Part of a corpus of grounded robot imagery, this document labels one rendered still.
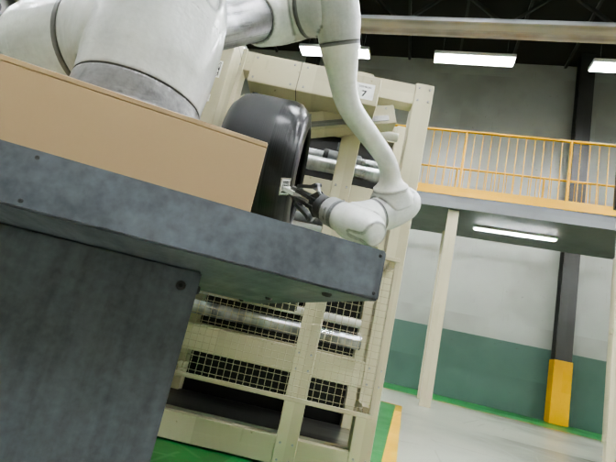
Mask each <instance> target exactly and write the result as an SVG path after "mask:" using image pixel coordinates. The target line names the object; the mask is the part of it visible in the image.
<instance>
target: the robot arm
mask: <svg viewBox="0 0 616 462"><path fill-rule="evenodd" d="M360 25H361V19H360V8H359V1H358V0H20V1H18V2H16V3H14V4H12V5H11V6H10V7H8V8H7V10H6V11H5V12H4V13H3V14H2V15H1V16H0V54H3V55H6V56H8V57H11V58H14V59H17V60H20V61H24V62H27V63H30V64H33V65H36V66H39V67H41V68H44V69H47V70H50V71H53V72H57V73H60V74H63V75H66V76H69V77H72V78H74V79H77V80H80V81H83V82H86V83H90V84H93V85H96V86H99V87H102V88H105V89H107V90H110V91H113V92H116V93H119V94H123V95H126V96H129V97H132V98H135V99H138V100H140V101H143V102H146V103H149V104H152V105H156V106H159V107H162V108H165V109H168V110H171V111H173V112H176V113H179V114H182V115H185V116H189V117H192V118H195V119H198V120H200V117H201V114H202V112H203V110H204V106H205V104H206V102H207V99H208V97H209V94H210V92H211V90H212V87H213V84H214V81H215V76H216V73H217V70H218V66H219V62H220V60H221V56H222V52H223V50H228V49H232V48H235V47H239V46H243V45H247V44H252V45H254V46H256V47H261V48H265V47H276V46H283V45H288V44H291V43H294V42H298V41H302V40H305V39H312V38H318V41H319V46H320V51H321V54H322V57H323V61H324V66H325V70H326V74H327V78H328V81H329V85H330V89H331V93H332V96H333V99H334V102H335V106H336V108H337V110H338V112H339V114H340V115H341V117H342V118H343V120H344V121H345V123H346V124H347V126H348V127H349V128H350V129H351V131H352V132H353V133H354V134H355V136H356V137H357V138H358V140H359V141H360V142H361V143H362V145H363V146H364V147H365V148H366V150H367V151H368V152H369V154H370V155H371V156H372V157H373V159H374V160H375V161H376V162H377V164H378V166H379V182H378V183H377V184H376V185H375V186H374V187H373V193H372V194H371V196H370V198H369V200H366V201H360V202H352V203H348V202H346V201H343V200H341V199H338V198H336V197H329V196H327V195H325V194H324V193H323V192H321V189H320V187H322V183H314V184H312V185H311V184H297V187H296V186H282V190H283V191H285V192H286V193H288V194H289V195H290V197H291V199H292V200H294V201H295V203H293V205H294V206H295V207H296V208H297V209H298V210H299V211H300V212H301V213H302V214H303V216H304V217H305V219H306V221H307V222H314V219H315V218H318V219H320V221H321V222H322V224H324V225H326V226H328V227H330V228H331V229H333V230H335V231H336V233H337V234H338V235H340V236H341V237H342V238H344V239H345V240H349V241H352V242H356V243H359V244H361V245H365V246H368V247H375V246H377V245H378V244H380V243H381V242H382V240H383V239H384V237H385V236H386V231H387V230H391V229H393V228H395V227H398V226H401V225H403V224H405V223H407V222H408V221H410V220H411V219H412V218H414V217H415V216H416V215H417V213H418V212H419V210H420V208H421V198H420V196H419V194H418V192H417V191H415V190H414V189H412V188H410V187H409V186H408V184H406V183H405V182H404V181H403V180H402V177H401V173H400V169H399V165H398V162H397V160H396V158H395V156H394V154H393V152H392V150H391V148H390V146H389V145H388V143H387V142H386V140H385V139H384V137H383V136H382V134H381V133H380V132H379V130H378V129H377V127H376V126H375V124H374V123H373V121H372V120H371V118H370V117H369V115H368V113H367V112H366V110H365V109H364V107H363V105H362V103H361V102H360V99H359V96H358V88H357V77H358V55H359V48H360ZM304 188H307V189H313V190H315V191H316V192H315V193H313V194H311V193H309V192H307V191H305V190H304ZM301 196H303V197H305V198H306V199H308V200H309V201H308V200H306V199H304V198H302V197H301ZM306 207H307V208H309V210H308V209H307V208H306Z"/></svg>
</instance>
